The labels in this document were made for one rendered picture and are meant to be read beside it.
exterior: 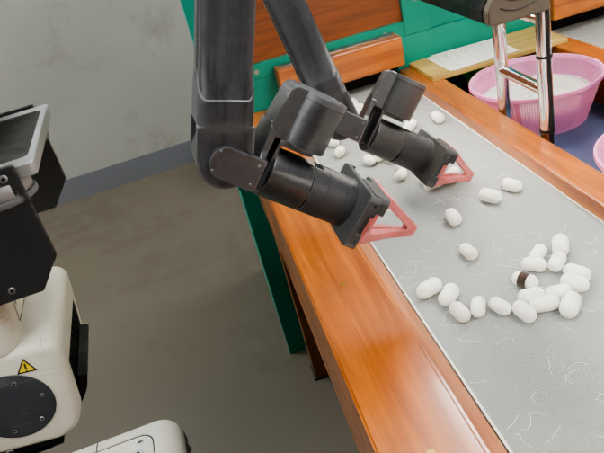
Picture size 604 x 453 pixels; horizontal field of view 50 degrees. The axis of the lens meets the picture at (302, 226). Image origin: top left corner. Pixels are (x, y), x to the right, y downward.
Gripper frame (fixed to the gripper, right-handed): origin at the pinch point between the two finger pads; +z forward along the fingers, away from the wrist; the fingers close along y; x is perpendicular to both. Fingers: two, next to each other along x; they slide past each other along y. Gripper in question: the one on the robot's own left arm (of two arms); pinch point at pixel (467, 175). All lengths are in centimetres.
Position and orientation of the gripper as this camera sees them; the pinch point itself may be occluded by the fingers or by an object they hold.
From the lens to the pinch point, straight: 109.9
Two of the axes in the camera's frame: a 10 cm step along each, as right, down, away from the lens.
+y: -2.3, -4.4, 8.7
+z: 8.7, 3.0, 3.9
